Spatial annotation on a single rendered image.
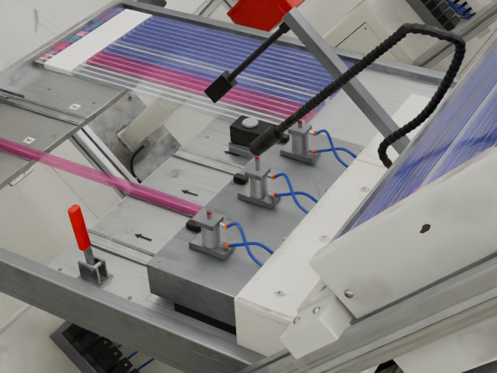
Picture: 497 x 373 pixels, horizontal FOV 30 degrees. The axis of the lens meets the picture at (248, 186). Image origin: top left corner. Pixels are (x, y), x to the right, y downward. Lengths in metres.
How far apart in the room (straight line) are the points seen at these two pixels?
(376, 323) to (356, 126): 0.64
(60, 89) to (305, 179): 0.53
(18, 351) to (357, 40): 1.36
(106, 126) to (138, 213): 1.33
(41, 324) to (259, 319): 0.64
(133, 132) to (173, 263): 1.48
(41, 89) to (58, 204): 0.86
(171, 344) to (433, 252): 0.41
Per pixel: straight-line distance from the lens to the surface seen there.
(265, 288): 1.02
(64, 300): 1.18
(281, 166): 1.23
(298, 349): 0.91
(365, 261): 0.82
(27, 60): 1.65
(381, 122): 1.08
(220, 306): 1.06
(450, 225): 0.76
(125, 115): 2.63
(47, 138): 1.46
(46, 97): 1.57
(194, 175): 1.33
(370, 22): 2.49
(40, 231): 2.37
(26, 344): 1.56
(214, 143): 1.39
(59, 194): 2.43
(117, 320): 1.13
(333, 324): 0.87
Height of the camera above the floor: 2.01
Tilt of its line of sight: 47 degrees down
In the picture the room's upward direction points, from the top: 53 degrees clockwise
